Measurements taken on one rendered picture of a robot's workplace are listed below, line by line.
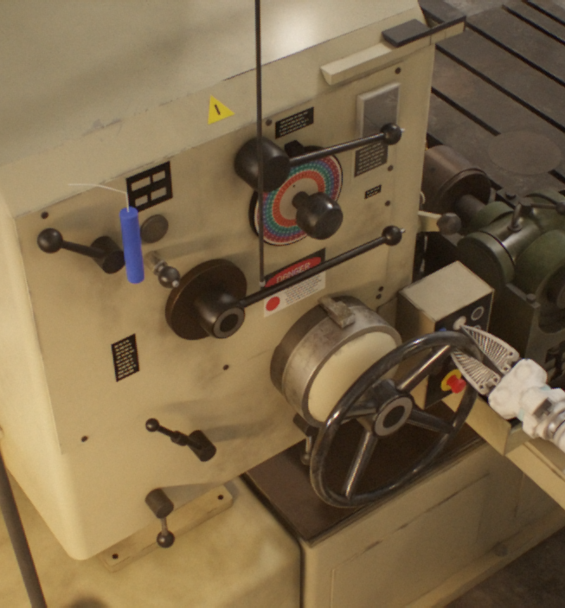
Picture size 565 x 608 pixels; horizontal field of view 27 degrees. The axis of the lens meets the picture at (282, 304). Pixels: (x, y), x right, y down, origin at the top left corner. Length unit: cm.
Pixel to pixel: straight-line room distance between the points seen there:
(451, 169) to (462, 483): 85
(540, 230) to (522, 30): 131
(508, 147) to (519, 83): 32
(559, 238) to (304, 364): 67
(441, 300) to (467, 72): 137
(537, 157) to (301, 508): 111
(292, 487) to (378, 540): 27
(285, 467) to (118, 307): 113
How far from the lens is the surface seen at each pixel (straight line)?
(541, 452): 283
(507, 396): 198
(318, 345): 205
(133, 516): 219
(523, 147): 321
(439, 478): 294
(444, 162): 262
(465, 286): 226
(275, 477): 284
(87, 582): 272
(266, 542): 275
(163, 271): 174
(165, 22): 192
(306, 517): 277
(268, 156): 174
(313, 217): 182
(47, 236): 162
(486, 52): 359
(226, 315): 184
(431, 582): 333
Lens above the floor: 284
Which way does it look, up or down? 43 degrees down
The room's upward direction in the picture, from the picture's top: straight up
